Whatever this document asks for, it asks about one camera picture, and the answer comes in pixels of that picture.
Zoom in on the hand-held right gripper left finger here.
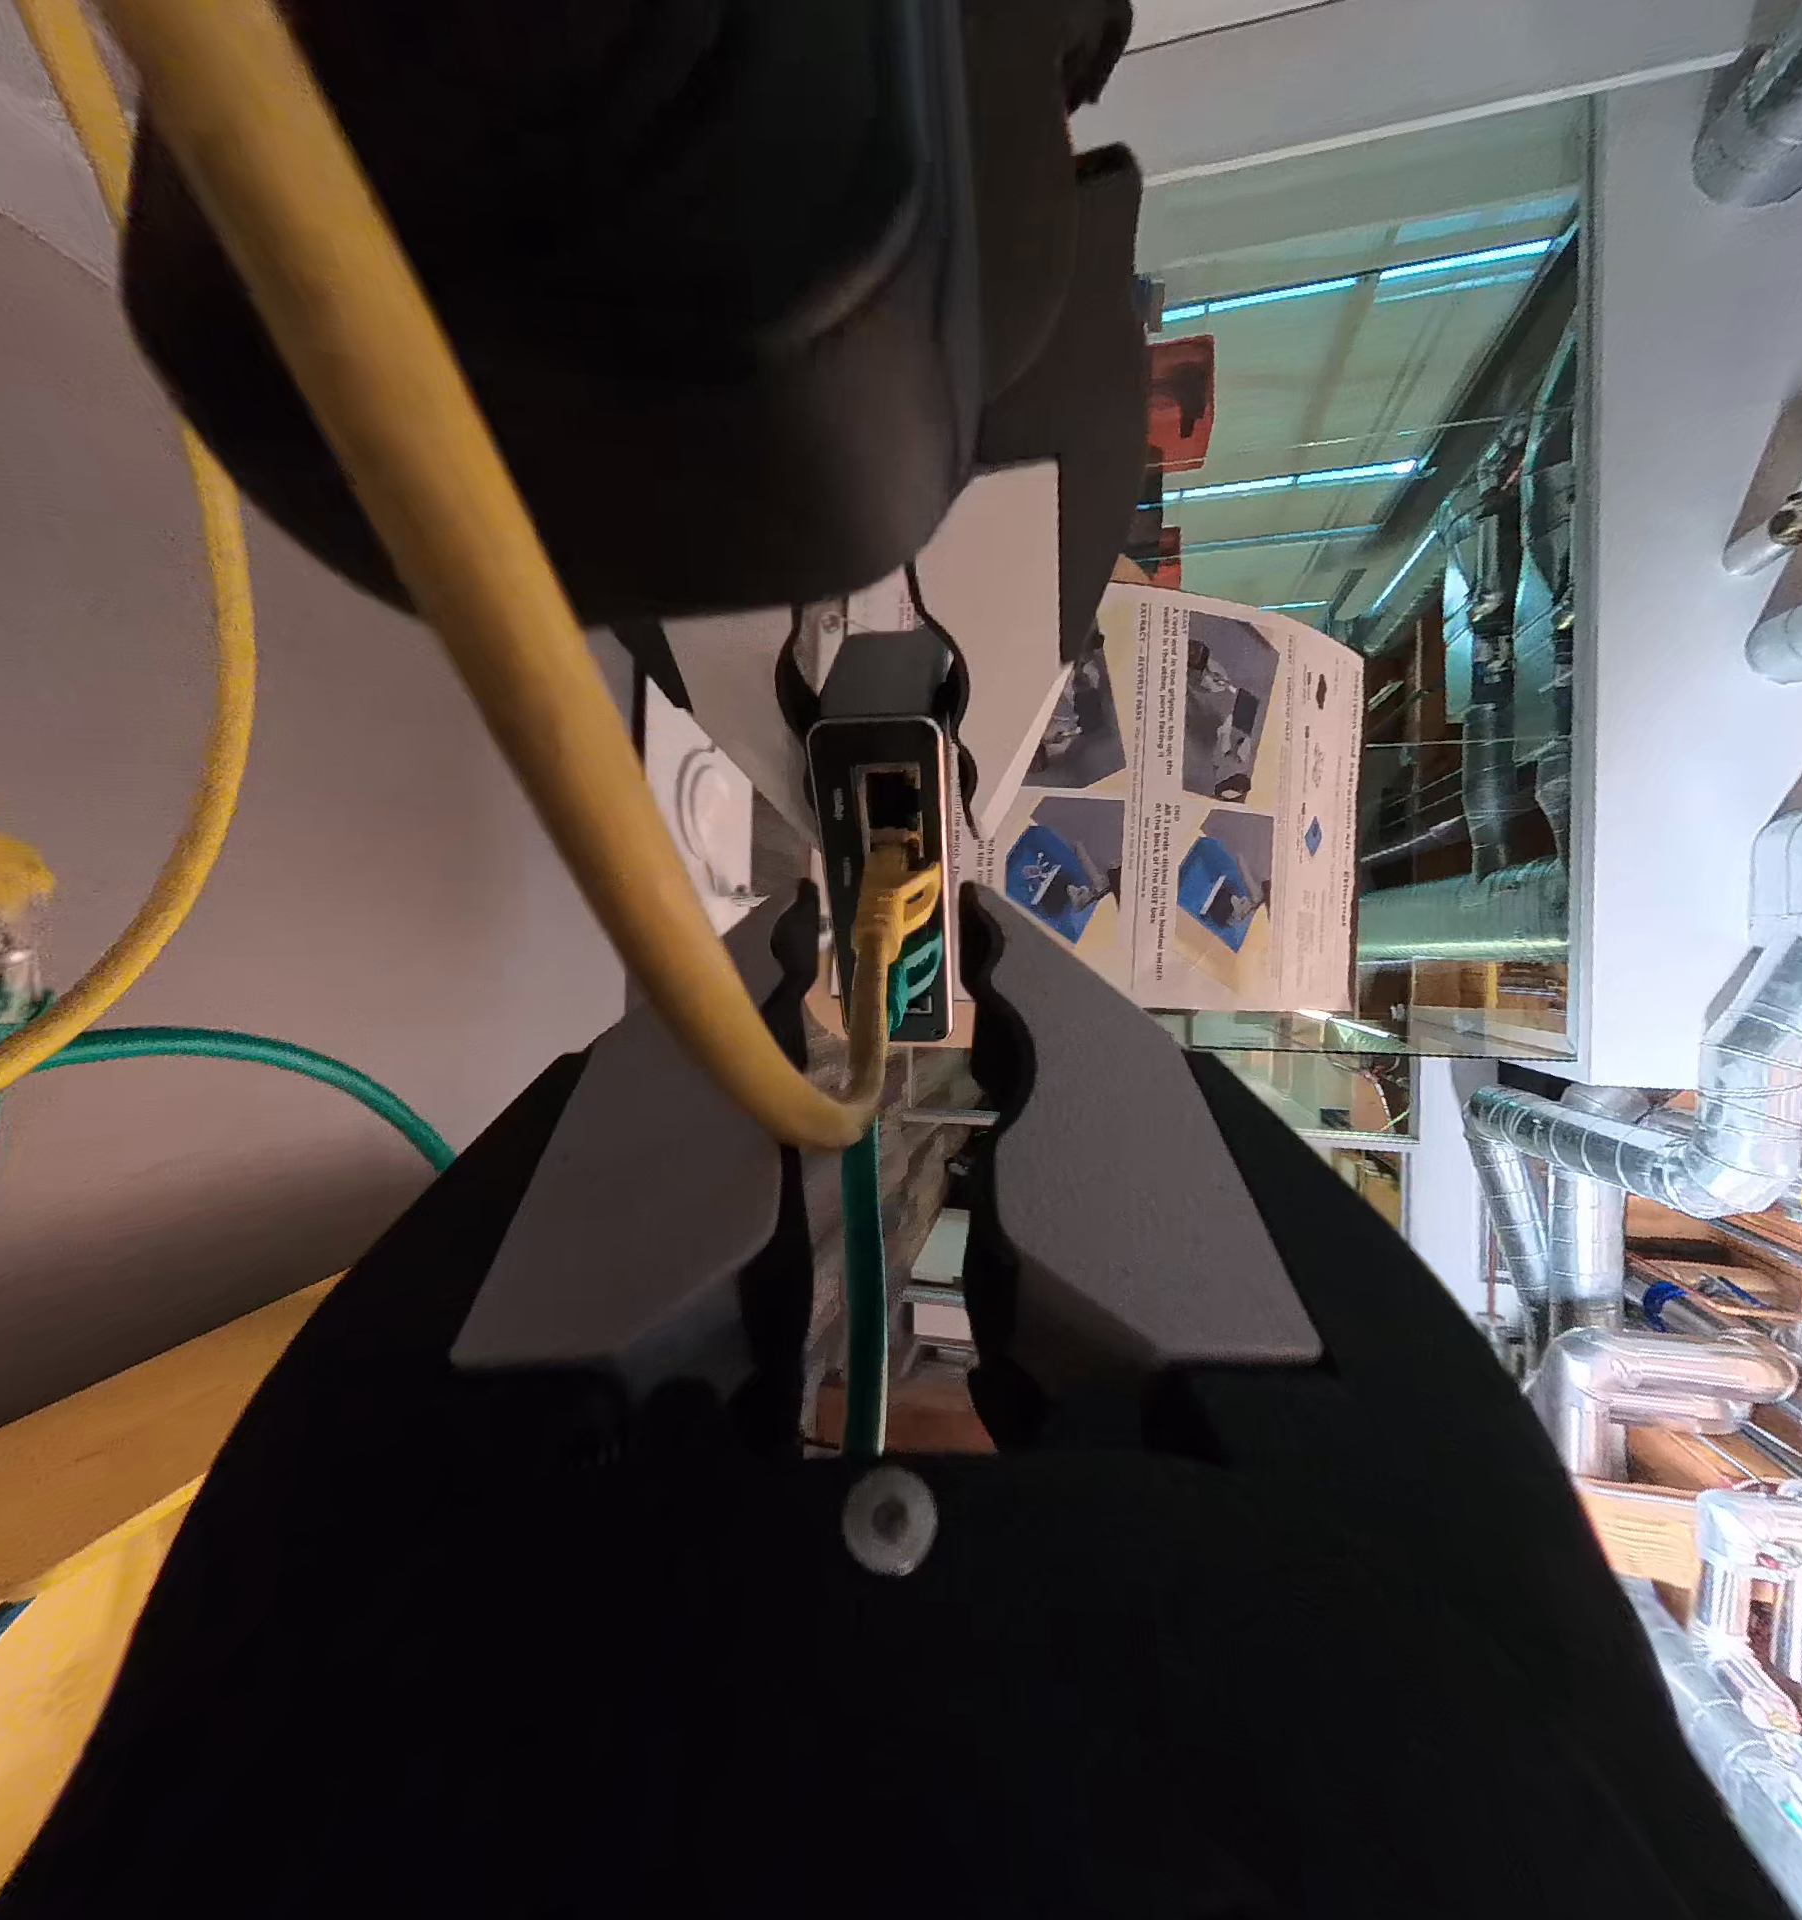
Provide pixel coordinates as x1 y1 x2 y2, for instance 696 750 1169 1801
451 883 823 1454

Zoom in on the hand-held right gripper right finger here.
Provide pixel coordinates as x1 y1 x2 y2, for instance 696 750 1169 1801
960 883 1326 1454

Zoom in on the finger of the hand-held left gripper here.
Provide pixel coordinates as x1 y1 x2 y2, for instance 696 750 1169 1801
638 600 844 864
908 449 1086 860

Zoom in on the black ethernet splitter box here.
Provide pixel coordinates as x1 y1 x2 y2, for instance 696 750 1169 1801
803 632 982 1049

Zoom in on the green ethernet cable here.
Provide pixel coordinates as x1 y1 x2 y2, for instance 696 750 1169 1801
0 917 945 1462

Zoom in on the yellow ethernet cable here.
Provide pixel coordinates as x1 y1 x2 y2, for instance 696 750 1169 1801
0 0 945 1152

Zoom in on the yellow plastic bin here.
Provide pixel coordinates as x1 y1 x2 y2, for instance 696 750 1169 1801
0 1271 352 1920

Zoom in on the instruction sheet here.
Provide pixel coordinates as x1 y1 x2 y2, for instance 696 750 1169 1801
976 583 1369 1018

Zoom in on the large grid window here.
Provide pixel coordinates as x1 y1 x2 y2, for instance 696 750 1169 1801
1138 187 1587 607

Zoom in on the silver pipe cluster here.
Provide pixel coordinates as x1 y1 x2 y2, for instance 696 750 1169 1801
1463 796 1802 1920

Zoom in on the silver air duct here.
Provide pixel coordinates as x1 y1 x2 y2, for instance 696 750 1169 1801
1357 858 1572 964

